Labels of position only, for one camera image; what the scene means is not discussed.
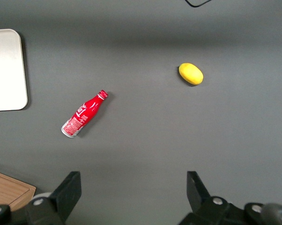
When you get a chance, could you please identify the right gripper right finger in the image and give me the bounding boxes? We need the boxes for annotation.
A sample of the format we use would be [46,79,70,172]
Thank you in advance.
[178,171,231,225]

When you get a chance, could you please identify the wooden two-drawer cabinet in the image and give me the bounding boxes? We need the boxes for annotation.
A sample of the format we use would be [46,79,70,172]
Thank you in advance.
[0,169,37,213]

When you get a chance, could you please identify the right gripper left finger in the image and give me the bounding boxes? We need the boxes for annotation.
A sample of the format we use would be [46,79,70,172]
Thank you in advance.
[25,171,82,225]

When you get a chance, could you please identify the red cola bottle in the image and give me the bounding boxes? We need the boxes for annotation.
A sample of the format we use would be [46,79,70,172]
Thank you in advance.
[60,89,109,138]

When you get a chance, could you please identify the white rectangular tray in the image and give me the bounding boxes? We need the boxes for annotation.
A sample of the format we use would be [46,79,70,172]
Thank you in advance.
[0,29,29,112]

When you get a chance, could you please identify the yellow lemon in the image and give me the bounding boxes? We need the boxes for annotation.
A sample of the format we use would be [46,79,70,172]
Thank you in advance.
[178,62,204,85]

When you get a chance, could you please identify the black table-edge cable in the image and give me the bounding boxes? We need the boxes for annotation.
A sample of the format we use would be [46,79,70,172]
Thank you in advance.
[185,0,213,8]

